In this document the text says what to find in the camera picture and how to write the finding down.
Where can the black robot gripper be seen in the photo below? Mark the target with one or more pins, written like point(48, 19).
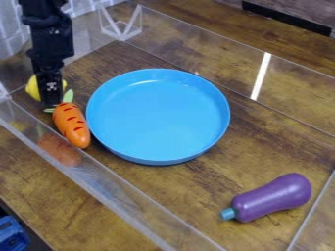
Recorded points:
point(52, 40)

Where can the yellow toy lemon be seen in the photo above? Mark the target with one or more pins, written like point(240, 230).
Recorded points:
point(30, 89)

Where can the blue round tray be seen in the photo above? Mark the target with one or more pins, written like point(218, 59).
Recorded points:
point(157, 116)

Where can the orange toy carrot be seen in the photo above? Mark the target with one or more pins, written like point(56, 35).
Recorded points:
point(69, 121)

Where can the blue plastic crate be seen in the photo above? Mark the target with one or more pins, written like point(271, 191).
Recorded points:
point(13, 237)

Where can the purple toy eggplant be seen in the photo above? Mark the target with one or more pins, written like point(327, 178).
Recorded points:
point(284, 193)

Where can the clear acrylic corner bracket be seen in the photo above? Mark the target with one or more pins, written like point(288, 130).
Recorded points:
point(120, 20)

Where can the clear acrylic barrier wall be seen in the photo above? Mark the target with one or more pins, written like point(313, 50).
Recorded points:
point(109, 205)

